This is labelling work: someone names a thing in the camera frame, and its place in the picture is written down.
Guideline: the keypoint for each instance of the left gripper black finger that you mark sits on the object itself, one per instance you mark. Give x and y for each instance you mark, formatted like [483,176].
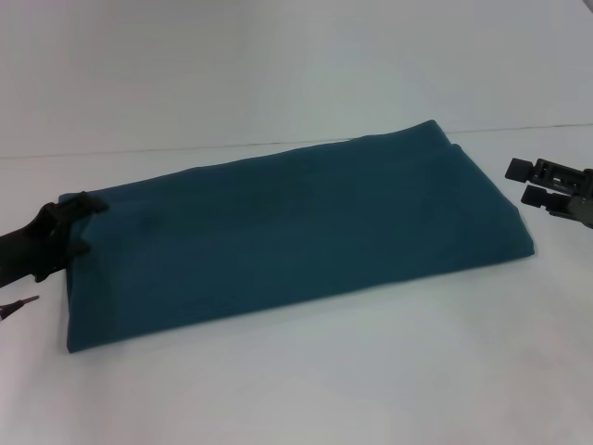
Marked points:
[79,246]
[85,205]

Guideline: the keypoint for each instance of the teal blue t-shirt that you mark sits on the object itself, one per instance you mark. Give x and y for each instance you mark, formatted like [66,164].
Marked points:
[296,232]

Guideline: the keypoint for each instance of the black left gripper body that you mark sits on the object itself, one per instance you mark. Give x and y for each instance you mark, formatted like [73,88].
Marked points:
[32,245]

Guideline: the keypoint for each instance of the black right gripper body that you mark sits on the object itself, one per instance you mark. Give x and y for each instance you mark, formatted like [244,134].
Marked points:
[581,204]

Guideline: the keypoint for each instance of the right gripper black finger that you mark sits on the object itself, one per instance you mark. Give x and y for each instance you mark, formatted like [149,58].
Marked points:
[521,169]
[542,197]

